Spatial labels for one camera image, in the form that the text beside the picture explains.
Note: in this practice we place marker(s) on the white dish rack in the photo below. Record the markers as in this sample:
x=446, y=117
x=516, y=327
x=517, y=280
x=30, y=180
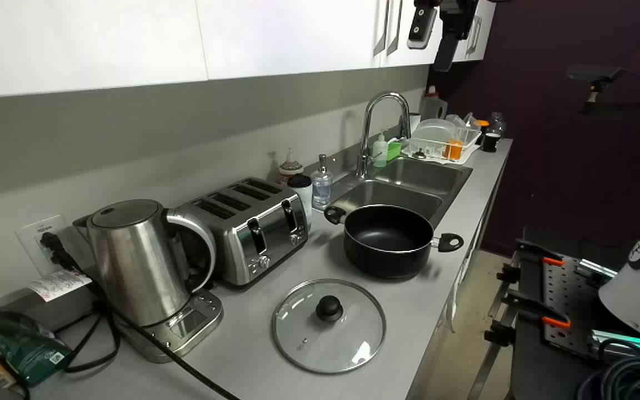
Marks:
x=438, y=137

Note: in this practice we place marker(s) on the metal pegboard plate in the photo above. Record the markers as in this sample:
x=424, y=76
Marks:
x=565, y=300

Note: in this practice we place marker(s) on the narrow white cabinet door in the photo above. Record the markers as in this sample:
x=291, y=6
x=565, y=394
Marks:
x=401, y=55

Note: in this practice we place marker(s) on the stainless steel electric kettle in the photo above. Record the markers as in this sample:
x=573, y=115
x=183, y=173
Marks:
x=134, y=267

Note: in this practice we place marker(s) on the clear soap dispenser bottle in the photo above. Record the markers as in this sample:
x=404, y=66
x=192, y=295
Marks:
x=322, y=189

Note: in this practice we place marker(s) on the stainless steel four-slot toaster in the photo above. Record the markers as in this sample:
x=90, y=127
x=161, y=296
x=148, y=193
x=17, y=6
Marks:
x=260, y=238

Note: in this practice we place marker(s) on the white paper label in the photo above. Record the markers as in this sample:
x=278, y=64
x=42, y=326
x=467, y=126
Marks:
x=58, y=286

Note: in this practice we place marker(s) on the wide white cabinet door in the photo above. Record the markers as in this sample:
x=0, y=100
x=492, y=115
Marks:
x=83, y=40

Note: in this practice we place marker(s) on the black orange clamp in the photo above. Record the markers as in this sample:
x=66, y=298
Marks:
x=538, y=260
x=531, y=315

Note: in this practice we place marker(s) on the clear jug with red cap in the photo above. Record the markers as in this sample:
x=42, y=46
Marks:
x=432, y=105

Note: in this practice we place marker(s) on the glass lid with black knob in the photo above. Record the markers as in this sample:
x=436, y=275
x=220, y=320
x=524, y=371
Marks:
x=354, y=334

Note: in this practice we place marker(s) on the white cup with dark lid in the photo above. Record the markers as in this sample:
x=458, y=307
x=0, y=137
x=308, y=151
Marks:
x=300, y=193

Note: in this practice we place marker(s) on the silver kettle base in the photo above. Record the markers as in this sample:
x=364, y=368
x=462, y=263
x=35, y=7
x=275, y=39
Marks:
x=196, y=326

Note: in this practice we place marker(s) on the stainless steel sink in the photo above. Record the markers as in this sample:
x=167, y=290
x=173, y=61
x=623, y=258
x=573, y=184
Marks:
x=417, y=178

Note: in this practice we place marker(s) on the chrome gooseneck faucet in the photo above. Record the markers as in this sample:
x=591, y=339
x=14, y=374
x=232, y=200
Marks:
x=366, y=126

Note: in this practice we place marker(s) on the black camera on stand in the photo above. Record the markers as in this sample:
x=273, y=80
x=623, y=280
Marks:
x=591, y=74

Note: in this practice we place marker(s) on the green plastic bag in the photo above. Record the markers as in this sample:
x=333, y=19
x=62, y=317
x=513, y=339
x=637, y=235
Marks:
x=27, y=351

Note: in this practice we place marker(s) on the black cup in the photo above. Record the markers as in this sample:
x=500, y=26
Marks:
x=490, y=141

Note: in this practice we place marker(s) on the white wall power outlet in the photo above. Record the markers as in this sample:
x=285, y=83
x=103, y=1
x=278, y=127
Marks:
x=33, y=235

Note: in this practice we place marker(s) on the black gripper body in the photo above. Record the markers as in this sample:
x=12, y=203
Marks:
x=453, y=26

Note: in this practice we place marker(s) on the orange cup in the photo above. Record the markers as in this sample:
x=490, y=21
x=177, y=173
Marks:
x=453, y=149

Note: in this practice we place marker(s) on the medium white cabinet door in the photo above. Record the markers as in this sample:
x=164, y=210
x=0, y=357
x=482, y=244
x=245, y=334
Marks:
x=290, y=35

